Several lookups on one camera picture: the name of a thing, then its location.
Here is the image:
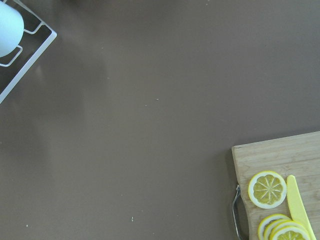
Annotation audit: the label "white wire cup rack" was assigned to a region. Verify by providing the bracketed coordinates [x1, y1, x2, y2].
[0, 0, 57, 102]

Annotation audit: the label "blue cup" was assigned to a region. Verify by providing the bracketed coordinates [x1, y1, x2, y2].
[0, 1, 24, 57]

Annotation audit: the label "bamboo cutting board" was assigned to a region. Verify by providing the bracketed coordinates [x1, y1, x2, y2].
[231, 131, 320, 240]

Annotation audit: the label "lemon slice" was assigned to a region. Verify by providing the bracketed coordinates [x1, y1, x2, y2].
[248, 170, 287, 209]

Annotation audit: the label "yellow plastic knife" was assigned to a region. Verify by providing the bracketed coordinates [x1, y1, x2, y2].
[286, 175, 316, 240]

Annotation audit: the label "stacked lemon slices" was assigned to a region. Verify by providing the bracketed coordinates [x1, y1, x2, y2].
[257, 213, 311, 240]

